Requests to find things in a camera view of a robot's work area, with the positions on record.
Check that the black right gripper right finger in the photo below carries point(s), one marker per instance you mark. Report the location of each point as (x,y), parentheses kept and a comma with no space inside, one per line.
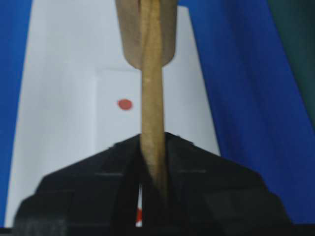
(218,197)

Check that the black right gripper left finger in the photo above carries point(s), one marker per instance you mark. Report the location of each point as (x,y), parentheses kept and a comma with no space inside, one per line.
(94,197)

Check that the wooden mallet hammer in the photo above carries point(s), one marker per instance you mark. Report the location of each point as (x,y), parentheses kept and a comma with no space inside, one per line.
(148,33)

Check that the right red dot mark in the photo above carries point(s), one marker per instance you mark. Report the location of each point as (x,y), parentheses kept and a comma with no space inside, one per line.
(125,104)

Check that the blue table cloth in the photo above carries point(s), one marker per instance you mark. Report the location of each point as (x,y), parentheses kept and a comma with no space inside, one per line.
(229,89)

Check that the large white foam board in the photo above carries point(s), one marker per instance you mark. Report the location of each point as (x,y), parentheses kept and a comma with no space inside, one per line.
(74,74)

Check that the green backdrop curtain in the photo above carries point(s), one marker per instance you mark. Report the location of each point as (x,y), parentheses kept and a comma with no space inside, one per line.
(295,22)

